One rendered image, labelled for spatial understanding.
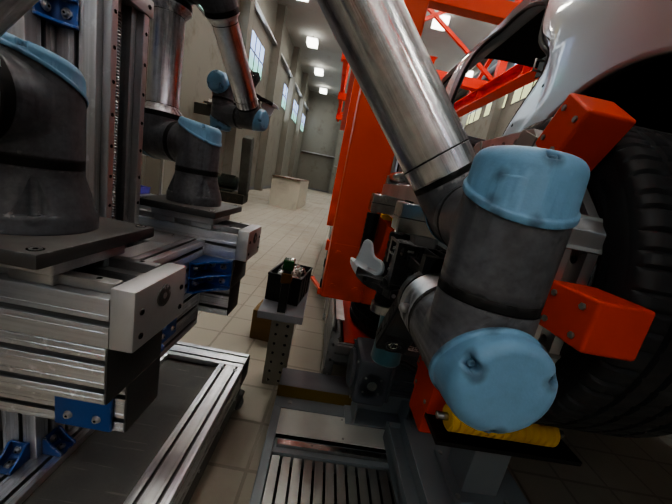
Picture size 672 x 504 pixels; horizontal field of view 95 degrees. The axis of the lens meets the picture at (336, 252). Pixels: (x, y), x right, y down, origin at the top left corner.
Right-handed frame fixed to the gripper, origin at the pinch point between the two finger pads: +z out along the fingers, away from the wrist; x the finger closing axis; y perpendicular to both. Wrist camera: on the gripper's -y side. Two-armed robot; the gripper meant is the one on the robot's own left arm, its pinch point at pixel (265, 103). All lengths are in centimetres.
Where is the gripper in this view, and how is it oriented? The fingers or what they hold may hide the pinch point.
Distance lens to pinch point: 159.0
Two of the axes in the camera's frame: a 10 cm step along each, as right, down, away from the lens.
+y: -3.2, 9.2, 2.5
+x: 9.1, 3.7, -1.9
